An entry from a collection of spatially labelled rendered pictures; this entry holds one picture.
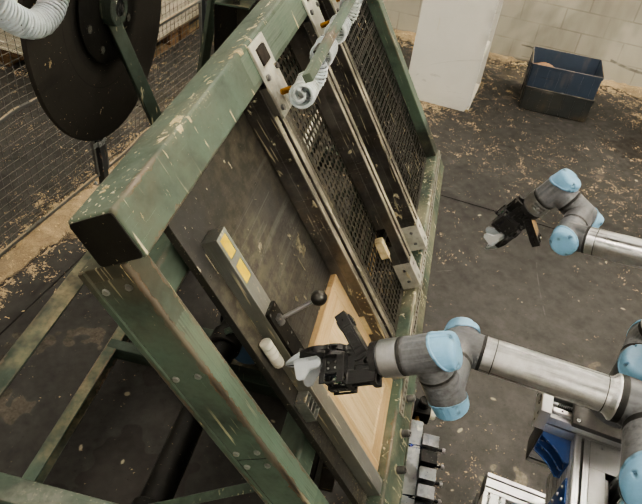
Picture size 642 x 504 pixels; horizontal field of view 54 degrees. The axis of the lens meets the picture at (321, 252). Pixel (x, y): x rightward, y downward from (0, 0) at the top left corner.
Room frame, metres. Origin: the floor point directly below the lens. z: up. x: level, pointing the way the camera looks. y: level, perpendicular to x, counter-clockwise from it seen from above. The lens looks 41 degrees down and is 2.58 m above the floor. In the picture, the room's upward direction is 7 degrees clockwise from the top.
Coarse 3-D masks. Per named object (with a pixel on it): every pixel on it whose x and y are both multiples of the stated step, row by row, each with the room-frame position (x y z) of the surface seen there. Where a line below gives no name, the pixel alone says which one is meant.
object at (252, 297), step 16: (208, 240) 0.99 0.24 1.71; (224, 256) 0.97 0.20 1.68; (240, 256) 1.01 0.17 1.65; (224, 272) 0.97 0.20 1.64; (240, 288) 0.97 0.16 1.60; (256, 288) 0.99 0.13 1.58; (256, 304) 0.96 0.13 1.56; (256, 320) 0.96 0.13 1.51; (272, 336) 0.96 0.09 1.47; (288, 352) 0.95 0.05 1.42; (288, 368) 0.95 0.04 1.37; (320, 384) 0.98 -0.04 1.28; (320, 400) 0.95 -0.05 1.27; (320, 416) 0.94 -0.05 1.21; (336, 416) 0.96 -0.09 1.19; (336, 432) 0.93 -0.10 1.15; (352, 432) 0.97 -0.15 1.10; (336, 448) 0.93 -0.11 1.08; (352, 448) 0.94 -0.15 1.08; (352, 464) 0.93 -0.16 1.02; (368, 464) 0.95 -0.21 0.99; (368, 480) 0.92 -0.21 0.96
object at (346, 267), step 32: (256, 64) 1.38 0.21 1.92; (256, 96) 1.40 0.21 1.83; (288, 96) 1.45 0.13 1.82; (256, 128) 1.40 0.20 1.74; (288, 128) 1.44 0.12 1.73; (288, 160) 1.39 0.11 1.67; (288, 192) 1.39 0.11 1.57; (320, 192) 1.42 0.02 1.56; (320, 224) 1.38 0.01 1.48; (352, 256) 1.40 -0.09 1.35; (352, 288) 1.36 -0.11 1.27; (384, 320) 1.38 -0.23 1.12
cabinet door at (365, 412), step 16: (336, 288) 1.33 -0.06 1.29; (336, 304) 1.28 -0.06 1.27; (320, 320) 1.17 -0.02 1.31; (320, 336) 1.13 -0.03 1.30; (336, 336) 1.20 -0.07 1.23; (368, 336) 1.34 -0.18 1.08; (384, 384) 1.28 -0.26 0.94; (336, 400) 1.03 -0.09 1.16; (352, 400) 1.09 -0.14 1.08; (368, 400) 1.16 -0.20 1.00; (384, 400) 1.23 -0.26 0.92; (352, 416) 1.05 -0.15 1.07; (368, 416) 1.11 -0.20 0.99; (384, 416) 1.18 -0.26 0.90; (368, 432) 1.07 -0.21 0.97; (368, 448) 1.02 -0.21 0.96
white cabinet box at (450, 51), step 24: (432, 0) 5.17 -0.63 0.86; (456, 0) 5.12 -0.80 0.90; (480, 0) 5.07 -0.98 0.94; (432, 24) 5.16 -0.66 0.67; (456, 24) 5.11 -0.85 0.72; (480, 24) 5.06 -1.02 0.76; (432, 48) 5.15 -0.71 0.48; (456, 48) 5.10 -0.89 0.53; (480, 48) 5.04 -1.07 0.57; (432, 72) 5.14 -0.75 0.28; (456, 72) 5.08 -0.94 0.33; (480, 72) 5.60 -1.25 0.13; (432, 96) 5.12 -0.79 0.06; (456, 96) 5.07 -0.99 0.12
